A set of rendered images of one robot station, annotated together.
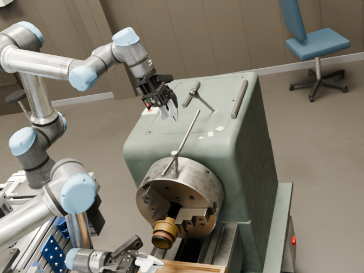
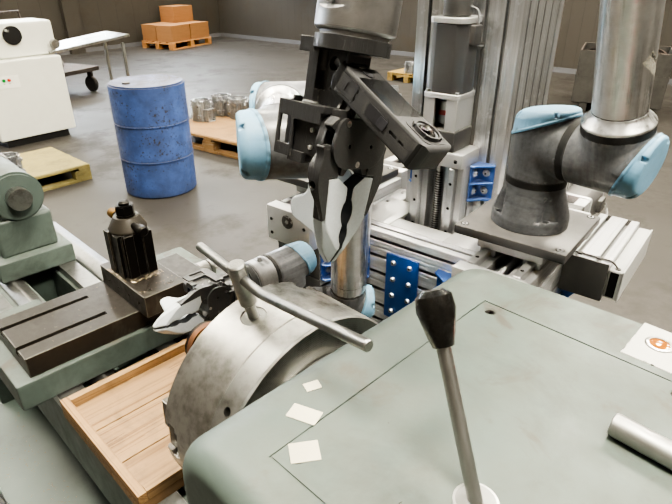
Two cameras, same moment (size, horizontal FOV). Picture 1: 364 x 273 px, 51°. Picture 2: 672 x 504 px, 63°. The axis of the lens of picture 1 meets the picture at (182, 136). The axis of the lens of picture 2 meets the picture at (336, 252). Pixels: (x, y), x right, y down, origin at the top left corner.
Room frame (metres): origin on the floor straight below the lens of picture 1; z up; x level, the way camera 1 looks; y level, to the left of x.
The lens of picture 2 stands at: (1.35, -0.47, 1.63)
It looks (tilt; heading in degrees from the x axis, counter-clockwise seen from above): 28 degrees down; 106
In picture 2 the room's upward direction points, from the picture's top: straight up
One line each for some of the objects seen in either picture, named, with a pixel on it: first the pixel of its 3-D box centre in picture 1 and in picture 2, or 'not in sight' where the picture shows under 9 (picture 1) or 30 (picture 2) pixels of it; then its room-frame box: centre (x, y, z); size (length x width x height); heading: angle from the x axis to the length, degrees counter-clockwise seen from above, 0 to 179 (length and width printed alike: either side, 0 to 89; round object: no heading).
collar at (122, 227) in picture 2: not in sight; (126, 221); (0.62, 0.45, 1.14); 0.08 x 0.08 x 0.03
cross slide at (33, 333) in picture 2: not in sight; (114, 306); (0.59, 0.39, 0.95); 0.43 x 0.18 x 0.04; 62
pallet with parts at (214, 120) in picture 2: not in sight; (237, 123); (-1.15, 4.58, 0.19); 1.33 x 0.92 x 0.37; 159
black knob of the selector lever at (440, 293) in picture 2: (194, 94); (437, 316); (1.33, -0.10, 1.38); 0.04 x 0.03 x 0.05; 152
